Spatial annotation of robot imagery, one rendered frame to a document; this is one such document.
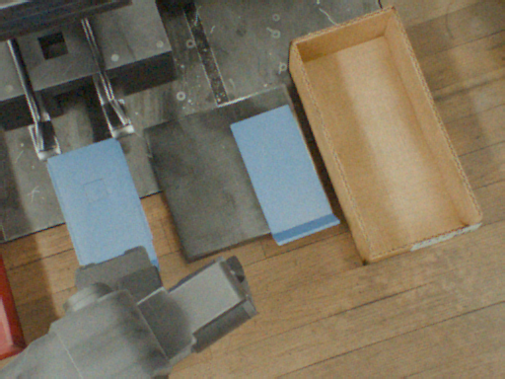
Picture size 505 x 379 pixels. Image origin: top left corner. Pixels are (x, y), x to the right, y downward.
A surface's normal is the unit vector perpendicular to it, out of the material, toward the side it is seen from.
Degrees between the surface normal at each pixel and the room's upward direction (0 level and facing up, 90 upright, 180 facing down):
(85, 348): 19
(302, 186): 0
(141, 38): 0
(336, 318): 0
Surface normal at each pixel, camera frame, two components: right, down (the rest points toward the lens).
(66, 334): 0.27, -0.41
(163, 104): 0.00, -0.25
